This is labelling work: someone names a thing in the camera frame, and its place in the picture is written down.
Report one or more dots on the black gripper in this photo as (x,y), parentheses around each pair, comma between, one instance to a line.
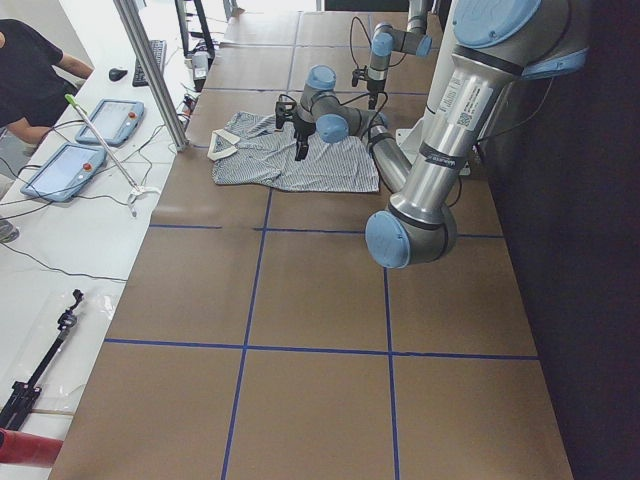
(373,88)
(303,129)

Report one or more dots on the navy white striped polo shirt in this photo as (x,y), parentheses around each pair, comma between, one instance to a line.
(249,150)

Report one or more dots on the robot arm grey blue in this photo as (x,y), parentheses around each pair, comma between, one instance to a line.
(387,40)
(486,46)

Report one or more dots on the white reacher grabber stick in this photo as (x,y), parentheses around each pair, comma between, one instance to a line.
(137,189)

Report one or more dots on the blue teach pendant far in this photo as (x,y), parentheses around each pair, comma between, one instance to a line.
(116,120)

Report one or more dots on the blue teach pendant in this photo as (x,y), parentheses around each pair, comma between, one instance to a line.
(116,120)
(69,169)

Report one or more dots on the black computer mouse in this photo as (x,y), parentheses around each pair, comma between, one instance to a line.
(116,74)

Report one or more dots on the blue teach pendant near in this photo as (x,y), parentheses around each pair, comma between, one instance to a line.
(69,169)

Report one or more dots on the person in black shirt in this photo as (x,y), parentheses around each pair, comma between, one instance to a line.
(32,93)

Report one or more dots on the red cylinder object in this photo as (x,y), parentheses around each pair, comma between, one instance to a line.
(19,448)

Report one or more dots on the aluminium frame post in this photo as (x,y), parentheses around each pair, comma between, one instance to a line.
(140,43)

